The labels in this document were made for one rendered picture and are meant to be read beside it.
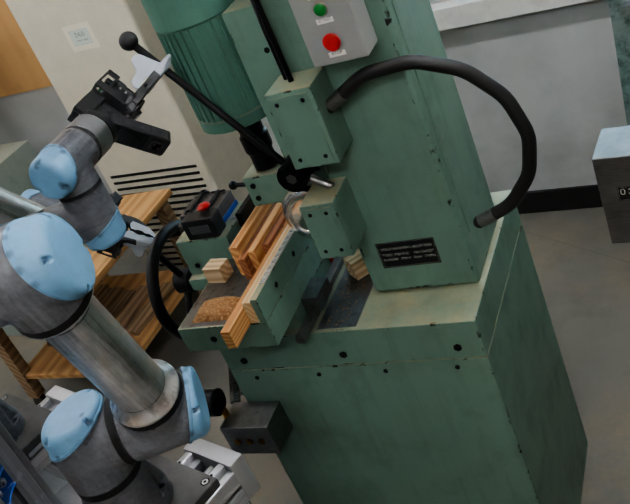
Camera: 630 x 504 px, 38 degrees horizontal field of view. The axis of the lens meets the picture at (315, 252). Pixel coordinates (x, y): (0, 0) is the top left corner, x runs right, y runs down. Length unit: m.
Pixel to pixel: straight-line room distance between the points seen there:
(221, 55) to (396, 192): 0.41
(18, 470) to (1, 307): 0.61
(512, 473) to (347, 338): 0.46
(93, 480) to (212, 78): 0.75
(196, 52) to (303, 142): 0.28
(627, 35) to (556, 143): 1.02
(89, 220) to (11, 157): 2.57
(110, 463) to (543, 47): 2.10
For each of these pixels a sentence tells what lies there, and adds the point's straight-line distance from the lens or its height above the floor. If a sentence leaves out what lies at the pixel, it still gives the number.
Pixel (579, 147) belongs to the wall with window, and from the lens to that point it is 3.27.
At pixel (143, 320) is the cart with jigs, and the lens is 3.41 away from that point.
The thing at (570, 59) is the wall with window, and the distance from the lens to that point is 3.12.
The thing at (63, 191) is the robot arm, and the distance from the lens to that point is 1.49.
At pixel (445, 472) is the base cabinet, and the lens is 2.03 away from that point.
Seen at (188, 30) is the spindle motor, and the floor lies 1.41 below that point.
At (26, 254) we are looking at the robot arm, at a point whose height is 1.41.
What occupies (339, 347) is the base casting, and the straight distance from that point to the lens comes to 1.83.
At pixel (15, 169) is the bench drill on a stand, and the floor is 0.64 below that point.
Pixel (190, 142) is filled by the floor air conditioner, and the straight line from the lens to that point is 3.46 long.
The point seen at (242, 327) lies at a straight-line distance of 1.72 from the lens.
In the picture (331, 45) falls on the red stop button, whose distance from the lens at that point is 1.50.
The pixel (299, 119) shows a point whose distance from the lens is 1.57.
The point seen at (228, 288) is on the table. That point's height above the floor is 0.90.
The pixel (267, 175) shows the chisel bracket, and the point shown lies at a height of 1.07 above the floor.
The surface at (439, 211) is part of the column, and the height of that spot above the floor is 0.97.
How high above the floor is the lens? 1.82
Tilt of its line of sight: 30 degrees down
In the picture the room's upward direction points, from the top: 24 degrees counter-clockwise
